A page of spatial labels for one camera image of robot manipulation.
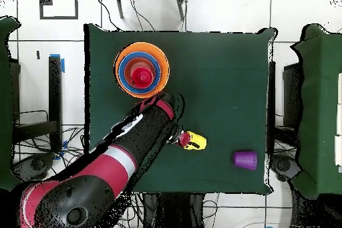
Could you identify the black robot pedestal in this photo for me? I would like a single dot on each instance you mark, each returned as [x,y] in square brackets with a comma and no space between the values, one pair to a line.
[173,212]

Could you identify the blue plastic bowl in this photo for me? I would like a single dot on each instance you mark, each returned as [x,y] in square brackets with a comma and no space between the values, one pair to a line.
[121,73]

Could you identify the large orange plastic bowl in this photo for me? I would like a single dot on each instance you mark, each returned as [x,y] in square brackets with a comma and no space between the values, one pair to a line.
[164,70]

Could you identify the red plastic cup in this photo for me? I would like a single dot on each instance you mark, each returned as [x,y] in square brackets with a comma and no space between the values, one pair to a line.
[142,77]

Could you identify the black metal bar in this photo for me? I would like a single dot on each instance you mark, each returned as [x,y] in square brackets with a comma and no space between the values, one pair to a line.
[272,91]

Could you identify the purple plastic cup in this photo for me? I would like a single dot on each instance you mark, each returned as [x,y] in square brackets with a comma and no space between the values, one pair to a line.
[245,160]

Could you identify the black rounded stand foot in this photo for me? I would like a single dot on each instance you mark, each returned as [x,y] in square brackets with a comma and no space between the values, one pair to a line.
[283,165]
[34,165]

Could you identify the green cloth side table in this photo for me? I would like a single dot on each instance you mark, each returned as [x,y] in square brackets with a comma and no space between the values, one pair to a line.
[5,105]
[320,105]

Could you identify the black metal stand frame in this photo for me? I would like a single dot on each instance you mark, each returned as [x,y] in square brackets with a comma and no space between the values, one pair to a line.
[54,91]

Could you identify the small red plastic bowl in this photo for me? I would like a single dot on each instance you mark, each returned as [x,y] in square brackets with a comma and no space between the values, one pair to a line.
[129,69]

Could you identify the white boxes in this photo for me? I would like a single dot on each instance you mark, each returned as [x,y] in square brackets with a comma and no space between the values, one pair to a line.
[338,147]

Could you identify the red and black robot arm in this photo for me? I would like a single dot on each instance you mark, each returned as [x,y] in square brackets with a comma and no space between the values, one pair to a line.
[107,169]

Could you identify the dark green tablecloth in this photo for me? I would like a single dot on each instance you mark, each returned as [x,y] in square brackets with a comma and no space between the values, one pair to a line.
[227,78]

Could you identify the yellow plastic cup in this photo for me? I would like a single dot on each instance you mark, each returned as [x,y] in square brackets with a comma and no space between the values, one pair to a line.
[199,138]

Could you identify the blue tape strip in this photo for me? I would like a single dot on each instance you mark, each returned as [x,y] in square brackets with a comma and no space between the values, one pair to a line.
[63,66]

